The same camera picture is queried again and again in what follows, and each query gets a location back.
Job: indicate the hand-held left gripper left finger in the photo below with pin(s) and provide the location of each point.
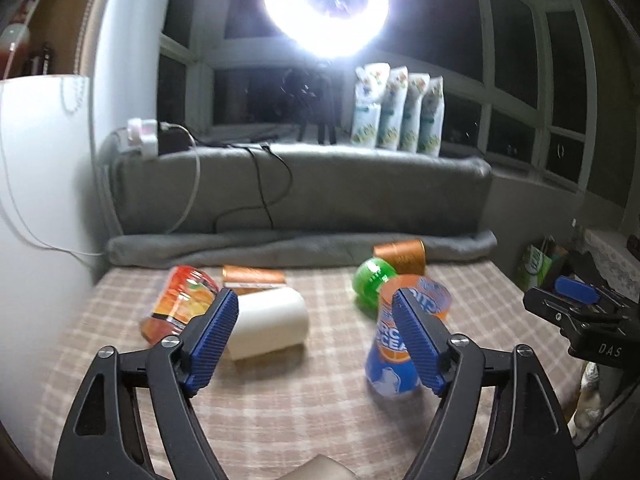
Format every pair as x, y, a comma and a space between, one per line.
215, 332

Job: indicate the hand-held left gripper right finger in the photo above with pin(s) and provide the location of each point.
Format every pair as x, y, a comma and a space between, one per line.
414, 332

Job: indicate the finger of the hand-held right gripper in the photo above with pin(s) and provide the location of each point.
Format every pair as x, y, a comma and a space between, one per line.
575, 287
545, 305

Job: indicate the blue and orange printed cup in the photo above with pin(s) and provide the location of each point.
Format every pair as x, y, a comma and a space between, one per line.
387, 355

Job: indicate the copper cup with white rim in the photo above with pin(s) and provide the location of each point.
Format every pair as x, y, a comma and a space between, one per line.
252, 276

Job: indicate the plain copper cup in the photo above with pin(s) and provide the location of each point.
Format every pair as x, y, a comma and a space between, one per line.
400, 256

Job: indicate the green and white bag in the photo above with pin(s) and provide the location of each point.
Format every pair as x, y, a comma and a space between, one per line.
535, 267

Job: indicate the white lace cloth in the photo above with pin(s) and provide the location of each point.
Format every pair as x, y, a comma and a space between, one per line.
612, 252

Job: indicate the green bottle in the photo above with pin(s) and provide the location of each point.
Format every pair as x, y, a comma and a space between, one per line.
371, 280

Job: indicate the plaid tablecloth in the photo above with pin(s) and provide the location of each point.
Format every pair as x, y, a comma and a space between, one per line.
300, 400

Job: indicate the grey rolled blanket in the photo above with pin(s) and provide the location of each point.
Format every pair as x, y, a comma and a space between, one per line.
300, 249

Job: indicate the grey folded blanket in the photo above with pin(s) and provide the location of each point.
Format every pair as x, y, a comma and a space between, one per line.
350, 190

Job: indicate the beige flat item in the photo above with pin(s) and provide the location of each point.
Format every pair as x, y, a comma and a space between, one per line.
325, 469

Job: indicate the black power adapter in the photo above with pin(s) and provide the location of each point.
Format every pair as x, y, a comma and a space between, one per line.
172, 141

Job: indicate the white green snack bag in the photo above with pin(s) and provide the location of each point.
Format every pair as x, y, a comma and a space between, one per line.
432, 125
367, 110
392, 115
412, 120

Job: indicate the white power strip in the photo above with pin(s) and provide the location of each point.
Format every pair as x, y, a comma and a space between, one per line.
140, 137

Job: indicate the dark bottle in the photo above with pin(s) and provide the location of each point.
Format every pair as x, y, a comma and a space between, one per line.
42, 60

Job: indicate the window frame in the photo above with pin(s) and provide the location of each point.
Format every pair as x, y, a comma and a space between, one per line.
485, 80

